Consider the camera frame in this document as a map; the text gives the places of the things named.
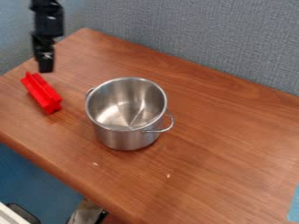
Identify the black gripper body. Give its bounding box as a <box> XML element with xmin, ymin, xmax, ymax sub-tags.
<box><xmin>34</xmin><ymin>8</ymin><xmax>65</xmax><ymax>38</ymax></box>

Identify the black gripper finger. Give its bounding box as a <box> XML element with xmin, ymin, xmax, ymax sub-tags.
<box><xmin>33</xmin><ymin>34</ymin><xmax>42</xmax><ymax>61</ymax></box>
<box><xmin>38</xmin><ymin>38</ymin><xmax>55</xmax><ymax>73</ymax></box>

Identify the red rectangular block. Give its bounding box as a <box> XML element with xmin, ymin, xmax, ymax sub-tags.
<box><xmin>21</xmin><ymin>72</ymin><xmax>62</xmax><ymax>115</ymax></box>

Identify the stainless steel pot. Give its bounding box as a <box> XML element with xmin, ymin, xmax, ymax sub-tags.
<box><xmin>86</xmin><ymin>77</ymin><xmax>175</xmax><ymax>151</ymax></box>

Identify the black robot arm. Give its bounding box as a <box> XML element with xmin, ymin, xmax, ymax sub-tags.
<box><xmin>30</xmin><ymin>0</ymin><xmax>65</xmax><ymax>74</ymax></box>

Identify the white object bottom left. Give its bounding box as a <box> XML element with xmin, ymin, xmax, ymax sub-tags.
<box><xmin>0</xmin><ymin>202</ymin><xmax>31</xmax><ymax>224</ymax></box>

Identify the black object bottom left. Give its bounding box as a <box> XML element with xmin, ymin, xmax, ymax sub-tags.
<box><xmin>7</xmin><ymin>203</ymin><xmax>42</xmax><ymax>224</ymax></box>

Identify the grey table leg bracket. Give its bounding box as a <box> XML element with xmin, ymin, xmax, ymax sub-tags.
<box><xmin>66</xmin><ymin>199</ymin><xmax>109</xmax><ymax>224</ymax></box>

